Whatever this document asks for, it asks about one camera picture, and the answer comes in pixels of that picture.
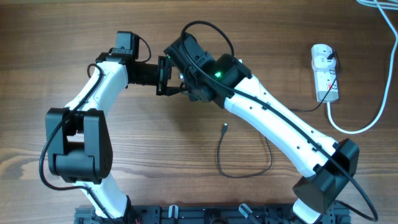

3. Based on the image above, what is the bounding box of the white power strip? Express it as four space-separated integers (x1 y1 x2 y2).
311 44 339 103

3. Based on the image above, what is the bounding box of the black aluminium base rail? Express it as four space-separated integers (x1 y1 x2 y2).
74 203 351 224

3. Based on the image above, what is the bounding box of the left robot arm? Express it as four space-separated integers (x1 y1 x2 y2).
39 31 179 223

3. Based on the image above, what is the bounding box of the white power strip cord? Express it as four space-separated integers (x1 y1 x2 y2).
326 0 398 135

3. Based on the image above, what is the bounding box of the white USB charger adapter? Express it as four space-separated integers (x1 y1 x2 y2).
312 53 336 72

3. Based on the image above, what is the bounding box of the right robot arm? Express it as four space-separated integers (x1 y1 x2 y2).
164 34 359 223

